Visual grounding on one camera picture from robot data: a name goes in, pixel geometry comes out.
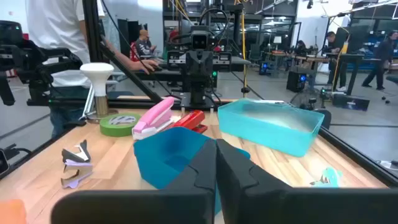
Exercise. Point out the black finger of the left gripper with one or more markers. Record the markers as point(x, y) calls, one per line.
point(206, 68)
point(192, 68)

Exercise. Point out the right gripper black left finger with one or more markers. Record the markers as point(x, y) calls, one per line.
point(140, 208)

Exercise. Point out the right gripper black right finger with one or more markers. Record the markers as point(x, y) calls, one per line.
point(311, 208)

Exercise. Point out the light blue staple remover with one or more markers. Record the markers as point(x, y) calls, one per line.
point(331, 177)

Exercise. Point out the red stapler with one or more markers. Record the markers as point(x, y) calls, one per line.
point(189, 119)

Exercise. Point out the purple staple remover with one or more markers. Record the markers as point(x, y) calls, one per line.
point(77, 180)

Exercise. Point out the green tape roll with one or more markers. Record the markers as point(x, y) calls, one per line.
point(116, 127)

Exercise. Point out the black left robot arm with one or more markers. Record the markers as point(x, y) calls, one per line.
point(198, 98)

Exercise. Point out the person's hand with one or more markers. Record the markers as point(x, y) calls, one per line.
point(146, 66)

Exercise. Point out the black desk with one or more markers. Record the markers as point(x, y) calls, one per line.
point(149, 75)

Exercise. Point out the person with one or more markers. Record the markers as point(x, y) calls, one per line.
point(381, 56)
point(56, 31)
point(143, 46)
point(332, 46)
point(300, 46)

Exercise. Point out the dark teal plastic bin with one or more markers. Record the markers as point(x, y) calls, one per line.
point(161, 155)

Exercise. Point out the white-topped metal cup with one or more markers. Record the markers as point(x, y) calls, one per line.
point(97, 74)

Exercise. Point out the translucent teal plastic lid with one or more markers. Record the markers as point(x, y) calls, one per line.
point(270, 130)

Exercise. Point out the black computer tower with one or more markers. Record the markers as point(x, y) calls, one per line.
point(295, 81)

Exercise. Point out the orange translucent bin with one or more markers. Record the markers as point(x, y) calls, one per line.
point(11, 213)

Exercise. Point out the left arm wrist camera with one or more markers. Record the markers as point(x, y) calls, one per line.
point(199, 39)

